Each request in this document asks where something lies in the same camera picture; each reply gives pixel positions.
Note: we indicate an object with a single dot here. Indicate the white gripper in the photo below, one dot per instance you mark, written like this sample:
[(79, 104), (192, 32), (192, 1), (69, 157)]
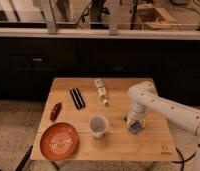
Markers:
[(133, 117)]

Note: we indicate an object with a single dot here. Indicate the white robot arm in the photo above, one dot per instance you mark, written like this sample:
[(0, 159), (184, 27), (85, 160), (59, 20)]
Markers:
[(142, 96)]

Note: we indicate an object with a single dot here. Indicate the translucent plastic cup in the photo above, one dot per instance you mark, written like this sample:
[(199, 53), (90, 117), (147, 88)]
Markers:
[(98, 126)]

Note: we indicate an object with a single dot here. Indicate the black rectangular bar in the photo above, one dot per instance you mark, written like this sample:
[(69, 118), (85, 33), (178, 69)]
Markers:
[(77, 98)]

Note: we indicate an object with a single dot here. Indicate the dark red sausage toy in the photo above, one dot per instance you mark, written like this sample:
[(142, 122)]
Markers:
[(55, 111)]

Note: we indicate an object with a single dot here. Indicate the orange patterned bowl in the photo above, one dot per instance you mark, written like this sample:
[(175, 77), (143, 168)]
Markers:
[(59, 141)]

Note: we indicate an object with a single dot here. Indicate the black table leg bar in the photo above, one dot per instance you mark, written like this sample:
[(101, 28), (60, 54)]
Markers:
[(24, 159)]

